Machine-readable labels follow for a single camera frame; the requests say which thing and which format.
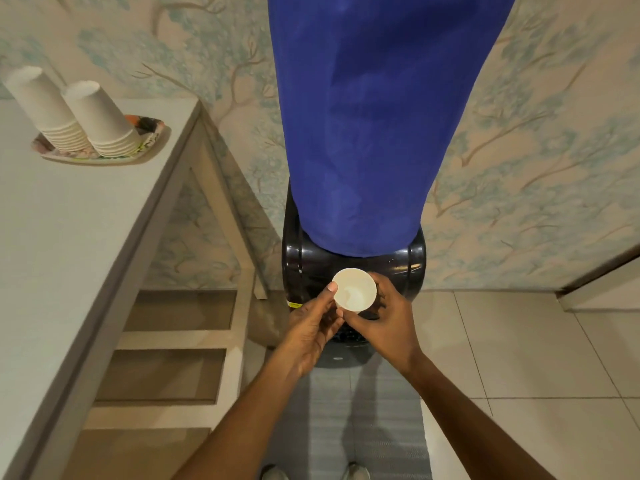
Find person's right hand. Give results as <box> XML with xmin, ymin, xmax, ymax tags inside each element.
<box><xmin>336</xmin><ymin>272</ymin><xmax>425</xmax><ymax>375</ymax></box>

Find person's left hand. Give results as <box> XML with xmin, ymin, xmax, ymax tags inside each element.
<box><xmin>273</xmin><ymin>283</ymin><xmax>346</xmax><ymax>380</ymax></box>

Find white paper cup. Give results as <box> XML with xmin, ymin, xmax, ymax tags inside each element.
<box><xmin>332</xmin><ymin>268</ymin><xmax>378</xmax><ymax>315</ymax></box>

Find person's left forearm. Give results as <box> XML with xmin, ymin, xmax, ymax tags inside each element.
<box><xmin>172</xmin><ymin>356</ymin><xmax>307</xmax><ymax>480</ymax></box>

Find person's right forearm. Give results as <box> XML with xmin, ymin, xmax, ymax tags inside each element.
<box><xmin>400</xmin><ymin>353</ymin><xmax>557</xmax><ymax>480</ymax></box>

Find black water dispenser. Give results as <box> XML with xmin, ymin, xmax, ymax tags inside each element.
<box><xmin>281</xmin><ymin>180</ymin><xmax>427</xmax><ymax>369</ymax></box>

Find grey floor mat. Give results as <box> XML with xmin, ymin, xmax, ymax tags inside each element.
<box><xmin>249</xmin><ymin>340</ymin><xmax>432</xmax><ymax>480</ymax></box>

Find white table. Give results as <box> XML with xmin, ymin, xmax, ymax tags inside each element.
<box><xmin>0</xmin><ymin>97</ymin><xmax>269</xmax><ymax>480</ymax></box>

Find blue bottle cover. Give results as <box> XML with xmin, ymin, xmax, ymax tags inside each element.
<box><xmin>266</xmin><ymin>0</ymin><xmax>518</xmax><ymax>258</ymax></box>

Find patterned paper tray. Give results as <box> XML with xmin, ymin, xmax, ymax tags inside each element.
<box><xmin>31</xmin><ymin>115</ymin><xmax>166</xmax><ymax>166</ymax></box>

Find stack of white paper cups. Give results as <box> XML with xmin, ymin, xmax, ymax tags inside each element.
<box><xmin>4</xmin><ymin>66</ymin><xmax>94</xmax><ymax>152</ymax></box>
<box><xmin>62</xmin><ymin>80</ymin><xmax>143</xmax><ymax>158</ymax></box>

